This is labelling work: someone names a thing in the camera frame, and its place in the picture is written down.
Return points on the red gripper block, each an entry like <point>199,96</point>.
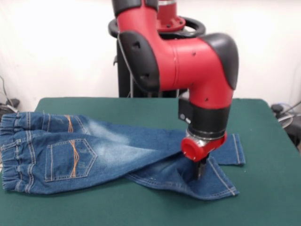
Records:
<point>192,148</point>

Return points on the blue denim jeans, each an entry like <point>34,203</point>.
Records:
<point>94,153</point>

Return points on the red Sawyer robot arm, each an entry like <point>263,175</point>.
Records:
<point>183,61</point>

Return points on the dark green table cloth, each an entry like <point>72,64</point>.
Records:
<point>258,141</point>

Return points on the black office chair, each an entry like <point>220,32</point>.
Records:
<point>295,131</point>

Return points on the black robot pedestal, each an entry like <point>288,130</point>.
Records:
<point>195,26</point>

